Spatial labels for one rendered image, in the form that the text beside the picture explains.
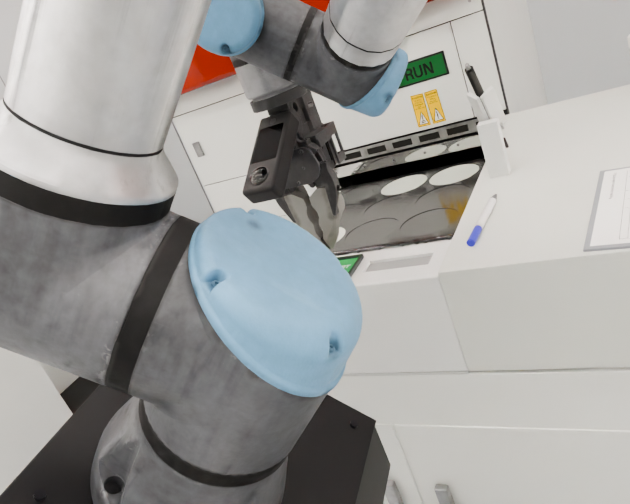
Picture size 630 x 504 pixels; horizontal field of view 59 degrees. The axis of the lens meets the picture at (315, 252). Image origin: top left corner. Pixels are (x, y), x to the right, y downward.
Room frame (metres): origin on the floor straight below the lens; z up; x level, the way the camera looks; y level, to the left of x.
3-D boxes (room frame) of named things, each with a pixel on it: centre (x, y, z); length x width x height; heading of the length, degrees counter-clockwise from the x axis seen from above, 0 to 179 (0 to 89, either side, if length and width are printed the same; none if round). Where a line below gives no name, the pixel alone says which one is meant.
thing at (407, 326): (0.76, 0.08, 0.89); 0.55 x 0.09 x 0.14; 57
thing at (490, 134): (0.81, -0.31, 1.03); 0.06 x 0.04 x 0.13; 147
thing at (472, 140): (1.22, -0.27, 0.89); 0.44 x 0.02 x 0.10; 57
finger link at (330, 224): (0.71, -0.04, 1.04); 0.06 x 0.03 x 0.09; 147
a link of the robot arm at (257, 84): (0.71, -0.03, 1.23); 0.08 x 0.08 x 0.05
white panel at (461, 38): (1.33, -0.13, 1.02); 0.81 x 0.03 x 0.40; 57
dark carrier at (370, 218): (1.03, -0.17, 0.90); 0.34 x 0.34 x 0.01; 57
